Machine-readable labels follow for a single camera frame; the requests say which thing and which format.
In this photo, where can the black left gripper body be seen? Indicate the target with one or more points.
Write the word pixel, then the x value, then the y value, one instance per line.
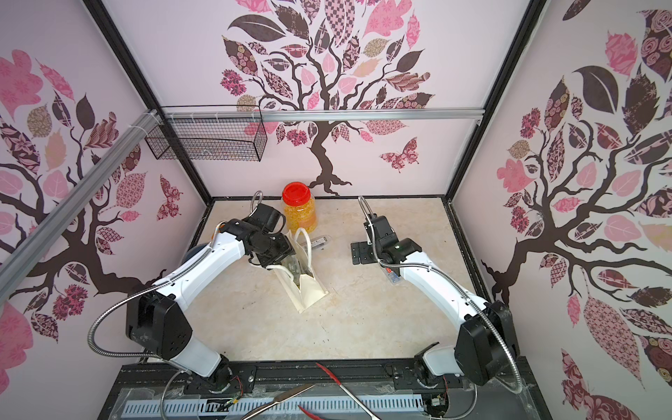
pixel 273 250

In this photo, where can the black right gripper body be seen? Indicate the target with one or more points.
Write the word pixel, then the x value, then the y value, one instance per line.
pixel 362 252

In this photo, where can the cream canvas tote bag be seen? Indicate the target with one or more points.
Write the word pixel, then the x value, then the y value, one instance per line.
pixel 309 289

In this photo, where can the green compass set case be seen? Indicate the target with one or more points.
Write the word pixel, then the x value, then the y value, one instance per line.
pixel 293 265

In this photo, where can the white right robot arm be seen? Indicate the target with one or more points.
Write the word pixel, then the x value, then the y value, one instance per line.
pixel 486 348

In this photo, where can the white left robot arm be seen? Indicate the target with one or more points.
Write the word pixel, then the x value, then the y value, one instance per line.
pixel 156 316

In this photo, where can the compass set case near jar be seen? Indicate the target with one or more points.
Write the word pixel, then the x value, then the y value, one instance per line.
pixel 320 242

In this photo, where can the red-lid jar yellow flakes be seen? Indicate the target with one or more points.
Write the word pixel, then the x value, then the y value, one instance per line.
pixel 300 211

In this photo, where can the black wire basket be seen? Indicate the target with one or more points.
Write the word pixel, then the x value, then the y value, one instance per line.
pixel 234 133

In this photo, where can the aluminium rail back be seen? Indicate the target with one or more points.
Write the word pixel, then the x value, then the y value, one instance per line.
pixel 272 116

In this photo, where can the aluminium rail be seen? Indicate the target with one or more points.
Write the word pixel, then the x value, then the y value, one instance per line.
pixel 272 116
pixel 18 265

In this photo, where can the aluminium rail left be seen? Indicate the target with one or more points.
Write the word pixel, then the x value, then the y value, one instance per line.
pixel 18 265

